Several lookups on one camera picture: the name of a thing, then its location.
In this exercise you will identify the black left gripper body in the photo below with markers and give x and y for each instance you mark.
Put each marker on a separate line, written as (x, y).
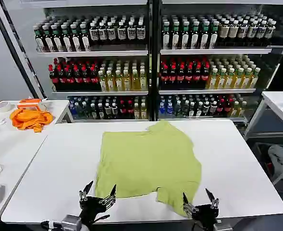
(93, 209)

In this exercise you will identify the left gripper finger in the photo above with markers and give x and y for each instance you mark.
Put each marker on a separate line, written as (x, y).
(110, 196)
(84, 191)

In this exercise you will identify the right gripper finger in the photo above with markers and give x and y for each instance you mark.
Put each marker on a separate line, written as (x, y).
(213, 199)
(188, 208)

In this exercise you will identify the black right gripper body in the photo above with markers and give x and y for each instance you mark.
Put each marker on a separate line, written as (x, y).
(205, 216)

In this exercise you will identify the light green shirt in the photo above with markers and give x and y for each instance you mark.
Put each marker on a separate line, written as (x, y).
(148, 166)

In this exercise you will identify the white rounded work table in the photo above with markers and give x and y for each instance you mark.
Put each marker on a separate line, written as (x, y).
(59, 168)

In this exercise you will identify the pale bag on floor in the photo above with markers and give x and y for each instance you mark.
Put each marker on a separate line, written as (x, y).
(278, 156)

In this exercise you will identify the white desk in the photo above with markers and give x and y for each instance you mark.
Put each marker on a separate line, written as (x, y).
(11, 156)

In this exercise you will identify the white side table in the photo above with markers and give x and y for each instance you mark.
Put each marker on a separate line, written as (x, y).
(59, 108)

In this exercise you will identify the crumpled orange cloth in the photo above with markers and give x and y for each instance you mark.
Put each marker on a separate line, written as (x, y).
(30, 119)

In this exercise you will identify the orange and white box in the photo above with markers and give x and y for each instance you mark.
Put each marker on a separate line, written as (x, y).
(29, 103)

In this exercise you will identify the clear plastic wrapper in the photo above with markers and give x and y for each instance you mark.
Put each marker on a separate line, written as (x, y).
(1, 121)

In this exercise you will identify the white table with grey legs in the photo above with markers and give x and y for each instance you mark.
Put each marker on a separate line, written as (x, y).
(279, 106)

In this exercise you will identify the white tape roll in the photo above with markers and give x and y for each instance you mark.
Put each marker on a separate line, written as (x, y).
(2, 106)

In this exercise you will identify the black slanted frame post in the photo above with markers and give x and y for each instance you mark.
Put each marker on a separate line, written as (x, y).
(16, 50)

